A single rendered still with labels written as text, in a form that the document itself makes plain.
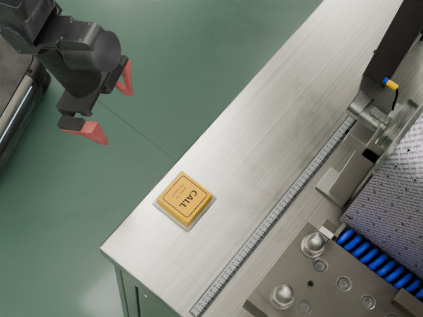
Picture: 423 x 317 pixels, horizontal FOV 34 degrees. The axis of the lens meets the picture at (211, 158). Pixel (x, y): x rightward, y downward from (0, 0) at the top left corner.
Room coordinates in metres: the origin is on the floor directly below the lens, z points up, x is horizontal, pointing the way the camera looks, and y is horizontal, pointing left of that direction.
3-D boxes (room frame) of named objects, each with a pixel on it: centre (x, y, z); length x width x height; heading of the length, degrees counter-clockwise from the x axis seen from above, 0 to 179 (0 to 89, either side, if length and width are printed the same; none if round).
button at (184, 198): (0.42, 0.03, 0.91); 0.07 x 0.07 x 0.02; 62
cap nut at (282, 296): (0.25, -0.14, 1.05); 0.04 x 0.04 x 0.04
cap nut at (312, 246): (0.34, -0.18, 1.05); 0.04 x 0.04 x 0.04
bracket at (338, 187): (0.50, -0.23, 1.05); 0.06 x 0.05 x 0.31; 62
